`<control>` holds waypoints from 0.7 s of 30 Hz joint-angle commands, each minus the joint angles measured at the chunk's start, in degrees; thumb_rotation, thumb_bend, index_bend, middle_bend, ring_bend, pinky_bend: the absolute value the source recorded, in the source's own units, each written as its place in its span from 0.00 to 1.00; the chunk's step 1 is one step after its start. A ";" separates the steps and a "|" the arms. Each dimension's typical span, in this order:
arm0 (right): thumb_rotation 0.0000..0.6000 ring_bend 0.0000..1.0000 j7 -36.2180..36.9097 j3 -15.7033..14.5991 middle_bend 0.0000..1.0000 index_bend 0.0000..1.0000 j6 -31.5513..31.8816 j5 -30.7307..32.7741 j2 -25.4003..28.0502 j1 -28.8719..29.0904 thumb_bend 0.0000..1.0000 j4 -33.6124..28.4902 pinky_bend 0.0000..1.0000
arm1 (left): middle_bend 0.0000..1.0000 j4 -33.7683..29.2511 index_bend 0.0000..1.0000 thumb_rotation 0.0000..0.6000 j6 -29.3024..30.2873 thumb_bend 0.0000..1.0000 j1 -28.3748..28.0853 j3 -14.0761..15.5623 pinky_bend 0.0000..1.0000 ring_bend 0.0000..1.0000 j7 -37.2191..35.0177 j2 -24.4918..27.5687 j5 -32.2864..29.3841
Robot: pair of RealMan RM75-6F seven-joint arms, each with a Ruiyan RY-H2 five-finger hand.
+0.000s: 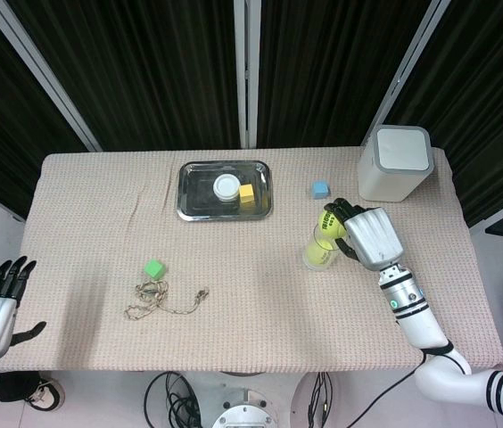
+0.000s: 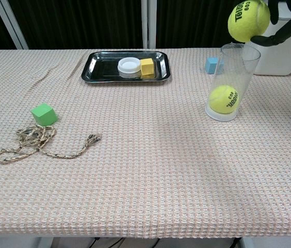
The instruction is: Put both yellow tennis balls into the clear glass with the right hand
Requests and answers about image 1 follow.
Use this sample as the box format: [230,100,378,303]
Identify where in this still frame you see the yellow foam cube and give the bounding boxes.
[238,184,256,208]

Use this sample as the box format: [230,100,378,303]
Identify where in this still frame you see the black cable bundle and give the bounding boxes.
[306,372,334,428]

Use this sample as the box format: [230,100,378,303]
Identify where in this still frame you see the grey metal frame post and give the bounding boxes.
[360,0,451,148]
[0,0,103,153]
[233,0,262,150]

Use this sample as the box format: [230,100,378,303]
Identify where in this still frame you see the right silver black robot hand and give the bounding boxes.
[323,197,407,272]

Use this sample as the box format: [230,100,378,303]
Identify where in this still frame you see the thin chain cord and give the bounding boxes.
[124,280,211,321]

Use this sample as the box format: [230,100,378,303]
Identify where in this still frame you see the white square trash bin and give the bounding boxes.
[357,126,435,203]

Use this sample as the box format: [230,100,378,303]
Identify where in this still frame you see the yellow Teloon tennis ball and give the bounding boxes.
[304,243,338,268]
[316,209,347,240]

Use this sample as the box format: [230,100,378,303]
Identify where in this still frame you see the beige waffle-weave tablecloth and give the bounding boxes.
[0,146,503,374]

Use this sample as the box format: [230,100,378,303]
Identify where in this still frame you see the white and black sneaker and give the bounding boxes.
[26,376,66,412]

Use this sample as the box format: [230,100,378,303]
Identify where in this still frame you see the black coiled cable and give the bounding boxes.
[144,371,204,428]

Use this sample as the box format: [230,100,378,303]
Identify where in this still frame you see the tennis ball tube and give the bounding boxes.
[302,221,347,272]

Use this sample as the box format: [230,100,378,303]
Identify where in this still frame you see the green foam cube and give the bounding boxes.
[143,259,166,282]

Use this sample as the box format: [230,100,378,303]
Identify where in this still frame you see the white round plastic lid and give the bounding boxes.
[213,174,241,201]

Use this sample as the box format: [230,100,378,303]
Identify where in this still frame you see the stainless steel tray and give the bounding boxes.
[176,160,275,223]

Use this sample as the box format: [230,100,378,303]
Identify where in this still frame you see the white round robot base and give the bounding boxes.
[210,372,293,428]

